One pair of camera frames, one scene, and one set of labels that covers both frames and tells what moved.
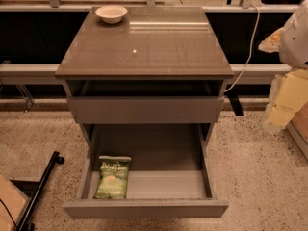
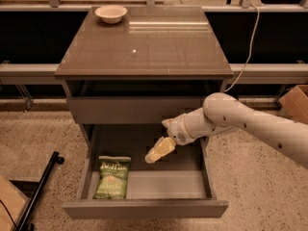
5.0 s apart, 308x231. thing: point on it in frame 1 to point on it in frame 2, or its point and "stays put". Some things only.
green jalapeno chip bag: x=113 y=177 stays put
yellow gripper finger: x=271 y=43 to x=187 y=127
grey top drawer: x=146 y=101 stays put
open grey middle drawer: x=168 y=177 stays put
